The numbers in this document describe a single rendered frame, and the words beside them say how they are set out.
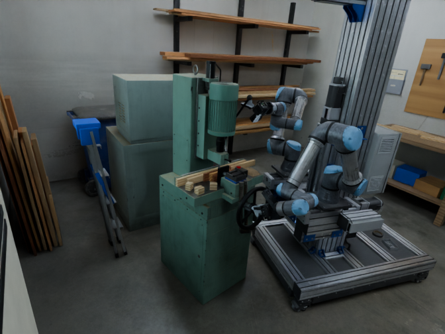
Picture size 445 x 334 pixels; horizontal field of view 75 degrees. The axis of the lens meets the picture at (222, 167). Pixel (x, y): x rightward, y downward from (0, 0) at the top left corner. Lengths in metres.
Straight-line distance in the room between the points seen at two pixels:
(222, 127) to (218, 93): 0.20
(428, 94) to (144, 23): 3.66
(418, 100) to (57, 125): 4.52
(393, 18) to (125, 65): 2.93
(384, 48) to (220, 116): 1.08
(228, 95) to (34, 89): 2.61
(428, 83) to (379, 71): 2.47
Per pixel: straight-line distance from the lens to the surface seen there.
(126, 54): 3.98
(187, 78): 1.90
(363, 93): 2.10
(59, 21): 3.85
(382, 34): 2.11
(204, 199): 1.72
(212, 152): 1.91
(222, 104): 1.73
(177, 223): 2.14
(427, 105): 4.58
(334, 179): 1.93
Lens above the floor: 1.72
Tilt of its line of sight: 23 degrees down
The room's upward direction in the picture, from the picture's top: 4 degrees clockwise
